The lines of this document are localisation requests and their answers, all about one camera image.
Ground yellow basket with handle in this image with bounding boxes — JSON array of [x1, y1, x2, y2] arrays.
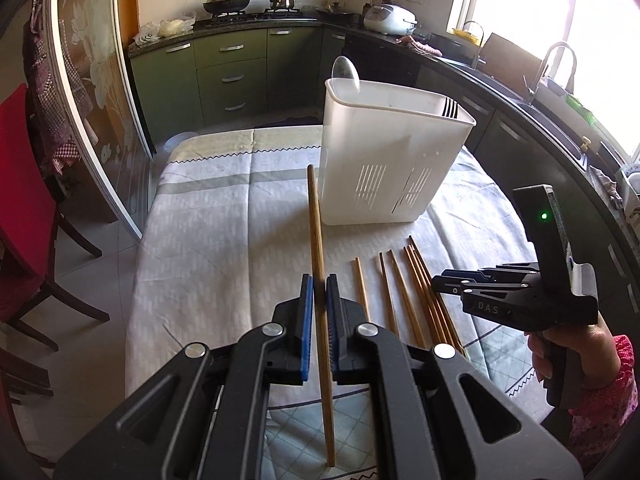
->
[[450, 20, 486, 43]]

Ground wooden cutting board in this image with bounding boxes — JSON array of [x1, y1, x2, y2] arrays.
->
[[482, 32, 543, 83]]

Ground dark stone countertop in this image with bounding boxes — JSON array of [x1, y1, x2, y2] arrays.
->
[[127, 15, 640, 281]]

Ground tall metal faucet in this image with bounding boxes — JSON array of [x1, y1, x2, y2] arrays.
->
[[522, 41, 578, 106]]

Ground dish rack with plates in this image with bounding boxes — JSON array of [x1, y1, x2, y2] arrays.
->
[[612, 160, 640, 221]]

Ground plastic bag with food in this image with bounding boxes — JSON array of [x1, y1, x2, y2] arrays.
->
[[132, 12, 197, 47]]

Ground white plastic utensil holder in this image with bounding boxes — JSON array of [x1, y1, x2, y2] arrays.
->
[[319, 77, 477, 226]]

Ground green plastic container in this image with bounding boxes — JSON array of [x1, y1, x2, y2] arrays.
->
[[565, 95, 598, 126]]

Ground black wok with lid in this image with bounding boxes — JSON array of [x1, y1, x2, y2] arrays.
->
[[202, 0, 251, 16]]

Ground grey rag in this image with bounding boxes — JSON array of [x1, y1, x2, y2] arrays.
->
[[590, 167, 623, 206]]

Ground red cushioned wooden chair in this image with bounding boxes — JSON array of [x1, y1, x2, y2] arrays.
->
[[0, 82, 111, 356]]

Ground dark frying pan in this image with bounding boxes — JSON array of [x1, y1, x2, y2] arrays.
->
[[320, 2, 362, 23]]

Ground floral glass sliding door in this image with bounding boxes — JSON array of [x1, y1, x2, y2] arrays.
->
[[42, 0, 156, 241]]

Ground kitchen window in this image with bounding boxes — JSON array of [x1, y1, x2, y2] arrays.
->
[[450, 0, 640, 161]]

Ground person's right forearm pink sleeve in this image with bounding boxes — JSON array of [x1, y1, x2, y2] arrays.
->
[[567, 335, 640, 461]]

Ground translucent bin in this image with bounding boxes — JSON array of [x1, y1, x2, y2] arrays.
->
[[157, 131, 201, 156]]

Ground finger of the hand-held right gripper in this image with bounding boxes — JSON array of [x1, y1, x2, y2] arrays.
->
[[478, 263, 541, 281], [431, 269, 540, 295]]

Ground checkered apron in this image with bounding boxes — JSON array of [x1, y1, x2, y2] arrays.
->
[[22, 0, 96, 176]]

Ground pink cloth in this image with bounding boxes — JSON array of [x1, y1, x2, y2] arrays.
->
[[397, 35, 443, 57]]

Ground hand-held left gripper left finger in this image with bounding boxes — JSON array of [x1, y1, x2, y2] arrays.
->
[[52, 274, 317, 480]]

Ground white rice cooker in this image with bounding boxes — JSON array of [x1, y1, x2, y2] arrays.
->
[[362, 3, 418, 36]]

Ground gas stove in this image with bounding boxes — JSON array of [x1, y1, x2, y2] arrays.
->
[[205, 7, 318, 26]]

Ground green base cabinets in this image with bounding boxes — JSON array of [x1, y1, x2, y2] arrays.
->
[[129, 22, 640, 341]]

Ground brown wooden chopstick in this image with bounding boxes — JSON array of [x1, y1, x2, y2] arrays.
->
[[306, 164, 337, 468]]

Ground person's right hand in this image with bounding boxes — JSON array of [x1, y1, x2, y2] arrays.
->
[[528, 322, 621, 391]]

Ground dark wooden chair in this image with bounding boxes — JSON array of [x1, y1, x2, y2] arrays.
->
[[0, 345, 55, 461]]

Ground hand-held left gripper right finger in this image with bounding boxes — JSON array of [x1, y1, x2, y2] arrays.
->
[[325, 274, 585, 480]]

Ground steel kitchen sink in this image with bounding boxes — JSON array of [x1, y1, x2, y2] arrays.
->
[[465, 62, 591, 161]]

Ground set of wooden chopsticks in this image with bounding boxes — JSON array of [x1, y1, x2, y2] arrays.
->
[[352, 235, 468, 358]]

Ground green cabinet drawer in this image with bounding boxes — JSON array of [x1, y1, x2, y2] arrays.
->
[[196, 57, 268, 101], [194, 32, 268, 68], [200, 90, 268, 127]]

